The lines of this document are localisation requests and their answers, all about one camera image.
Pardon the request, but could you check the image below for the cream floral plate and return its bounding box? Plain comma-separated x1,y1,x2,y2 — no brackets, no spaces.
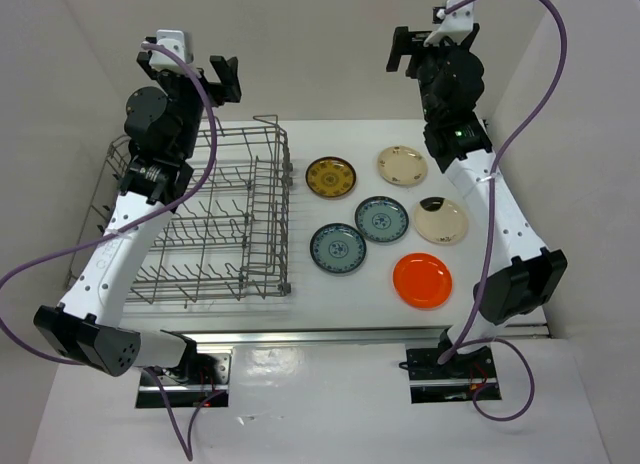
377,146,428,187

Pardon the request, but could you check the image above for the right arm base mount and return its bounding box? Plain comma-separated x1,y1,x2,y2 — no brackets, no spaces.
398,346,501,404

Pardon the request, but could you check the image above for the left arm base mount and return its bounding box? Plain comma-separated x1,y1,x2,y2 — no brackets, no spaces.
135,342,233,410

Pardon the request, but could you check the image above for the grey wire dish rack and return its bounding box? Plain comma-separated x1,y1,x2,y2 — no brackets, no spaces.
66,113,296,309

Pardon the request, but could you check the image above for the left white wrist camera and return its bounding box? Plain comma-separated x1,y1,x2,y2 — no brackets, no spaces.
143,29,194,73

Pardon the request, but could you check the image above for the yellow patterned plate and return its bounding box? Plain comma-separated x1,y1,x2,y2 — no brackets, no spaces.
305,156,357,199

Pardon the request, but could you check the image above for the blue floral plate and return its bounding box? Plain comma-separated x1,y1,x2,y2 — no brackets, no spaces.
354,196,409,244
309,223,367,275

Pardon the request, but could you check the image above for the orange plate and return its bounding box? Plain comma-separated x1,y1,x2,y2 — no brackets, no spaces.
392,253,453,310

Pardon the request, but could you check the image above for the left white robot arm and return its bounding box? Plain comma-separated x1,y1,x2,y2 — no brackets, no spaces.
34,30,241,384

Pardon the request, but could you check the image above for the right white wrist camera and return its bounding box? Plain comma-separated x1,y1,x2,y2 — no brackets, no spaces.
423,0,474,47

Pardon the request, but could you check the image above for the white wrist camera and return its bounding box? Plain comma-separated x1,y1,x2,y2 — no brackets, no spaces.
143,29,194,73
423,0,474,47

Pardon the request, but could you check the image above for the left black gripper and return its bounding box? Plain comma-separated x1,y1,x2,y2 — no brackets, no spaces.
138,56,241,160

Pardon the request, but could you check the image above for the cream plate with black patch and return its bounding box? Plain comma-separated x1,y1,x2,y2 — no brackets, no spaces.
413,197,469,245

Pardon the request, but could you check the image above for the aluminium rail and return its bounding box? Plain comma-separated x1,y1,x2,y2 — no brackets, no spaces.
79,322,551,350

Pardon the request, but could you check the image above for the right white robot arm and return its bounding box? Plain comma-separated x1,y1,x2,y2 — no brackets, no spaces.
386,27,567,377

